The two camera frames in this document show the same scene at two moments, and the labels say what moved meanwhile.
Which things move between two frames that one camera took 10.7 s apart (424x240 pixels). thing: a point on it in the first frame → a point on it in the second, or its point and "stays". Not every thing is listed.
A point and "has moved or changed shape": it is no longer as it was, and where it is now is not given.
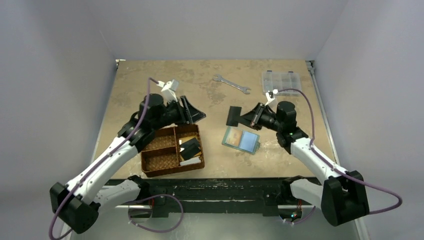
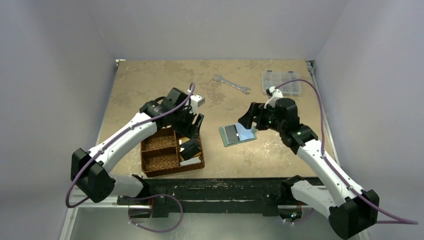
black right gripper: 257,115 stays
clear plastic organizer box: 281,81 stays
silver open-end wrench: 219,78 stays
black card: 234,114 → 232,133
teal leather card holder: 242,140 has moved or changed shape
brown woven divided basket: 161,155 stays
